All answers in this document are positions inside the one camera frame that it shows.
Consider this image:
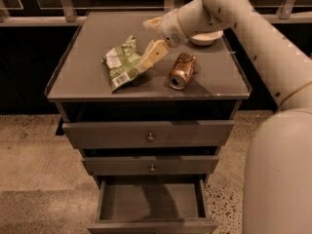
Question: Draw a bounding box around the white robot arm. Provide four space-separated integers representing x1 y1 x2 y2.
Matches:
143 0 312 234

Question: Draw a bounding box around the metal railing frame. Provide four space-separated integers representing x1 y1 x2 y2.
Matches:
0 0 312 28

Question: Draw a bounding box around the white paper bowl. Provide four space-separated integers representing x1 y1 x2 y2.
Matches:
190 30 223 47

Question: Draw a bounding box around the grey middle drawer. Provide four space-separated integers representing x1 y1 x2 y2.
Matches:
82 156 218 176

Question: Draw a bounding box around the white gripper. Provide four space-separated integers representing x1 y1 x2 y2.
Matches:
136 9 188 72

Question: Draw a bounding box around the grey drawer cabinet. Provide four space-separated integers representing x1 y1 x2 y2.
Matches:
44 11 253 234

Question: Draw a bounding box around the green jalapeno chip bag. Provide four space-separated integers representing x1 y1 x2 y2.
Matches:
102 35 147 92

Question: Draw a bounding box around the grey open bottom drawer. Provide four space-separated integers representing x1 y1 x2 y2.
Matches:
88 175 218 234

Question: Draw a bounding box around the grey top drawer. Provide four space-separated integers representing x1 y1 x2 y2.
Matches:
62 120 234 149

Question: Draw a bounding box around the gold soda can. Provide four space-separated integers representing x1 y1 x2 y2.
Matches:
169 52 197 90

